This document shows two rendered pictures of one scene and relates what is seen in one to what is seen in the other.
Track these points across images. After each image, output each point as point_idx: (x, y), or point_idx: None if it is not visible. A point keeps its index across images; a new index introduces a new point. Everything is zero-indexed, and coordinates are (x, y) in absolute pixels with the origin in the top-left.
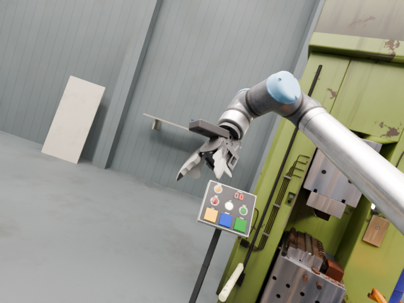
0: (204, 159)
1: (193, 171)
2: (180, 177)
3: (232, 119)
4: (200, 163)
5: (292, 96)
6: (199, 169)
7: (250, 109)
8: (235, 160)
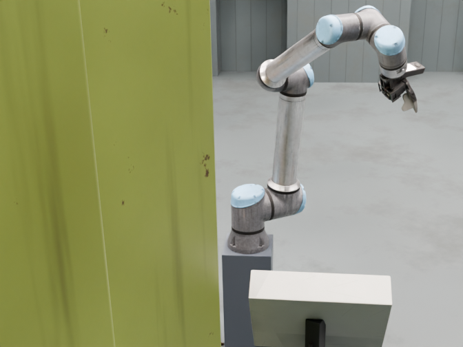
0: (403, 92)
1: (408, 104)
2: (414, 109)
3: None
4: (405, 97)
5: None
6: (404, 102)
7: None
8: (379, 85)
